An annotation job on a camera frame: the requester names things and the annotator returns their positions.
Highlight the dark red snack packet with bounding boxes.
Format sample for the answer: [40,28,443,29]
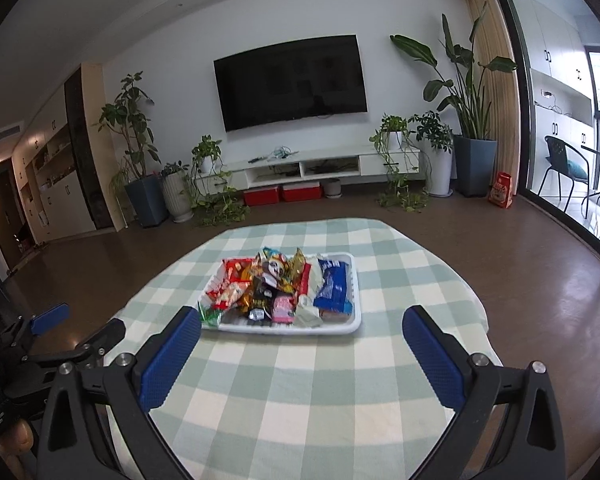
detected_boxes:
[212,282,253,311]

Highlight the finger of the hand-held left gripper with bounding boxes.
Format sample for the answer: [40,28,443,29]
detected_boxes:
[0,302,72,351]
[22,317,127,376]

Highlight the light blue snack packet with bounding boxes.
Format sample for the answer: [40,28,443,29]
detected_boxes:
[260,247,293,291]

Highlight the white television cabinet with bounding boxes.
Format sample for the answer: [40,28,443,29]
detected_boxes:
[197,147,421,196]

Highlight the grey white snack packet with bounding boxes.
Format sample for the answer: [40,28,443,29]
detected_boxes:
[295,305,323,328]

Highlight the red paper bag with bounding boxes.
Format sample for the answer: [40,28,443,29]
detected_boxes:
[488,171,515,209]

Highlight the tall tree plant grey planter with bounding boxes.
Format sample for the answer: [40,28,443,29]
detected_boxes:
[94,71,170,228]

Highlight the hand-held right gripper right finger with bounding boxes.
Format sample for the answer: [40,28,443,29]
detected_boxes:
[401,304,566,480]

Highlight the black balcony chair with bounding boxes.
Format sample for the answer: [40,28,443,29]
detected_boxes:
[535,135,592,213]

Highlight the large-leaf plant grey planter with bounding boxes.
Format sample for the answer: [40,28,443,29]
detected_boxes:
[390,12,518,198]

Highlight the red storage box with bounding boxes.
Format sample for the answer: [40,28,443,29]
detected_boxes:
[242,186,281,207]
[281,183,323,203]

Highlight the red chocolate ball bag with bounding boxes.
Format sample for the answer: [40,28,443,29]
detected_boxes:
[220,257,256,286]

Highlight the green white checked tablecloth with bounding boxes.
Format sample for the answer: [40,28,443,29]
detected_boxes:
[102,217,491,480]

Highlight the pink snack packet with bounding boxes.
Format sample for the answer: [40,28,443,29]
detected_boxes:
[272,295,298,323]

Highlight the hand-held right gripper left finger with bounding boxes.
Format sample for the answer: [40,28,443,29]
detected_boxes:
[37,305,203,480]

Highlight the trailing pothos on cabinet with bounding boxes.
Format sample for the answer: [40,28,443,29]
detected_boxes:
[369,114,431,213]

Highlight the leafy plant tall white pot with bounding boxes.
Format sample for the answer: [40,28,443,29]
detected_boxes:
[412,110,455,197]

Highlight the orange brown snack packet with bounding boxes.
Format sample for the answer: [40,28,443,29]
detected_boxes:
[290,247,308,286]

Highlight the dark blue snack packet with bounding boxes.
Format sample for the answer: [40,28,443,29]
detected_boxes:
[312,257,353,315]

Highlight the person's left hand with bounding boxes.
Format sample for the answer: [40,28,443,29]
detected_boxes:
[0,417,36,480]

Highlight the black wall television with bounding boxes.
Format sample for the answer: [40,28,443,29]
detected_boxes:
[213,35,369,133]

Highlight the black sesame snack packet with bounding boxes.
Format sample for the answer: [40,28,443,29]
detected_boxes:
[250,280,281,321]

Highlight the beige curtain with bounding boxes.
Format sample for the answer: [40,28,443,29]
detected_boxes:
[462,0,526,196]

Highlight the white plastic tray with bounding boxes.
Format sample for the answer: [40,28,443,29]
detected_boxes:
[197,252,362,336]

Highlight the trailing pothos on stand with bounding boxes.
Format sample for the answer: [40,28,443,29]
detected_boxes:
[187,134,251,227]

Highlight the plant in white ribbed pot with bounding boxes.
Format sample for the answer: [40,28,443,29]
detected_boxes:
[160,160,195,223]

